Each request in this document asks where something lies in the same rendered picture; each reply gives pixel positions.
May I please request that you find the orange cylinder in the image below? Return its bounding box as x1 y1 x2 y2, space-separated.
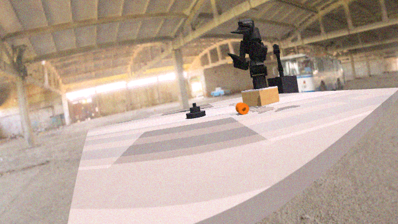
236 102 249 114

